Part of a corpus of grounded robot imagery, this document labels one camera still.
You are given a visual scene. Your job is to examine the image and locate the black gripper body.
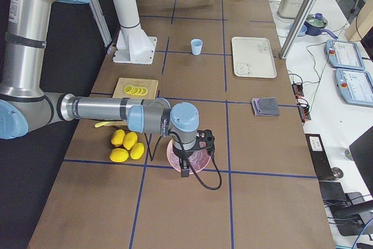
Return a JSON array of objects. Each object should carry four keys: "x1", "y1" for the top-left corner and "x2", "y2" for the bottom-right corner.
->
[{"x1": 172, "y1": 146, "x2": 195, "y2": 160}]

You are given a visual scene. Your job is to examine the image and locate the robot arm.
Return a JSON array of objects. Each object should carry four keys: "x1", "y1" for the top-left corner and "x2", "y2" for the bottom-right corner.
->
[{"x1": 1, "y1": 0, "x2": 202, "y2": 177}]

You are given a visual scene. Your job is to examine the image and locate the pile of ice cubes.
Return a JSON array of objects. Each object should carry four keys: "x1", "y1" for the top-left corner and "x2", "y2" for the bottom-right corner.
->
[{"x1": 170, "y1": 146, "x2": 210, "y2": 171}]

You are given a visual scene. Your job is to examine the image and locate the light blue cup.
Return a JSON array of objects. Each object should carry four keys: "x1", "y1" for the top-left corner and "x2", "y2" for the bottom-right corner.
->
[{"x1": 191, "y1": 38, "x2": 203, "y2": 55}]

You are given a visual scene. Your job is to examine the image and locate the pink bowl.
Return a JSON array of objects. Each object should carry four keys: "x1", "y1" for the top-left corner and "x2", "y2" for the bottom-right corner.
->
[{"x1": 166, "y1": 139, "x2": 212, "y2": 176}]

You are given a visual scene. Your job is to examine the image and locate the whole lemon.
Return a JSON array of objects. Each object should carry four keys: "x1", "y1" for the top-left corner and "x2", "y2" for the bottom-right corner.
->
[
  {"x1": 110, "y1": 148, "x2": 129, "y2": 163},
  {"x1": 111, "y1": 129, "x2": 125, "y2": 147},
  {"x1": 130, "y1": 143, "x2": 145, "y2": 160},
  {"x1": 122, "y1": 132, "x2": 138, "y2": 150}
]

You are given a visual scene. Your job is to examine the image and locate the wooden cutting board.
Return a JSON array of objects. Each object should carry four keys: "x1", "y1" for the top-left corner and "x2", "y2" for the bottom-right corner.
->
[{"x1": 112, "y1": 78, "x2": 158, "y2": 99}]

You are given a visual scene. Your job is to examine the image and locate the lemon slices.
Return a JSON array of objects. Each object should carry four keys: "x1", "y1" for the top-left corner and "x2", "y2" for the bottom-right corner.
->
[{"x1": 123, "y1": 85, "x2": 148, "y2": 96}]

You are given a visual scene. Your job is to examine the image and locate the cream toaster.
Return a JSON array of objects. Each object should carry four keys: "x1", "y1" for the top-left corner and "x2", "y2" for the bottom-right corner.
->
[{"x1": 278, "y1": 0, "x2": 304, "y2": 19}]

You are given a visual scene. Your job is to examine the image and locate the cream bear tray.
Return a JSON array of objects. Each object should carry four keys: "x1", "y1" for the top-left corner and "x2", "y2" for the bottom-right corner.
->
[{"x1": 231, "y1": 37, "x2": 277, "y2": 79}]

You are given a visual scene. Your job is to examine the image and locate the grey folded cloth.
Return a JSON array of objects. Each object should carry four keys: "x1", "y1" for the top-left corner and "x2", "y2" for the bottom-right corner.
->
[{"x1": 252, "y1": 97, "x2": 280, "y2": 117}]

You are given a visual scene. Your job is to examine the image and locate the blue bowl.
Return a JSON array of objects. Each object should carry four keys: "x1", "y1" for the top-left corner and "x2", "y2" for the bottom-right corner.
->
[{"x1": 289, "y1": 23, "x2": 307, "y2": 37}]

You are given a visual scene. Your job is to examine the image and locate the orange black terminal block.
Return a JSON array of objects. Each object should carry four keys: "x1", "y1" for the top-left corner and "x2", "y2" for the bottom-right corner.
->
[
  {"x1": 292, "y1": 83, "x2": 304, "y2": 98},
  {"x1": 297, "y1": 100, "x2": 311, "y2": 124}
]

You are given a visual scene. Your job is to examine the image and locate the upper blue teach pendant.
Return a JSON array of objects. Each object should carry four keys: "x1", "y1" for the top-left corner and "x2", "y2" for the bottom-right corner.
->
[{"x1": 325, "y1": 39, "x2": 365, "y2": 71}]

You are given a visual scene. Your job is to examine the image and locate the blue teach pendant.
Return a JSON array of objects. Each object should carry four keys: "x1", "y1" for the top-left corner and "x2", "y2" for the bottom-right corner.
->
[
  {"x1": 325, "y1": 39, "x2": 365, "y2": 71},
  {"x1": 335, "y1": 68, "x2": 372, "y2": 107}
]

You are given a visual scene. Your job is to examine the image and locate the lower blue teach pendant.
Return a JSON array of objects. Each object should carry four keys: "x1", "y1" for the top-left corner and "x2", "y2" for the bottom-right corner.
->
[{"x1": 335, "y1": 68, "x2": 372, "y2": 107}]

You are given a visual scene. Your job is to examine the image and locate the black monitor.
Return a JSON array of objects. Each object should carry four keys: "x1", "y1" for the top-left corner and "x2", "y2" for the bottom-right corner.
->
[{"x1": 349, "y1": 127, "x2": 373, "y2": 195}]

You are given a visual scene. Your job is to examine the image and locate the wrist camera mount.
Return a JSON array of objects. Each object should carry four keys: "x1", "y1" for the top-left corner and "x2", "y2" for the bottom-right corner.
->
[{"x1": 195, "y1": 129, "x2": 215, "y2": 156}]

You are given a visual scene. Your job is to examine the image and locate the aluminium frame post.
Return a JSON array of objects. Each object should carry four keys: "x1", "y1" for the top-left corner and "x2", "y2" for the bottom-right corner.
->
[{"x1": 279, "y1": 0, "x2": 316, "y2": 59}]

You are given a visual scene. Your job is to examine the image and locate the white post base plate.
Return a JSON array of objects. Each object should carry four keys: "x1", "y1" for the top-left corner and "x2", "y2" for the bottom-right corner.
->
[{"x1": 113, "y1": 26, "x2": 157, "y2": 65}]

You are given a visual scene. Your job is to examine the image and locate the purple handled saucepan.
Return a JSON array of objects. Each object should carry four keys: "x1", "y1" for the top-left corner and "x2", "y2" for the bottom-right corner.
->
[{"x1": 304, "y1": 13, "x2": 338, "y2": 40}]

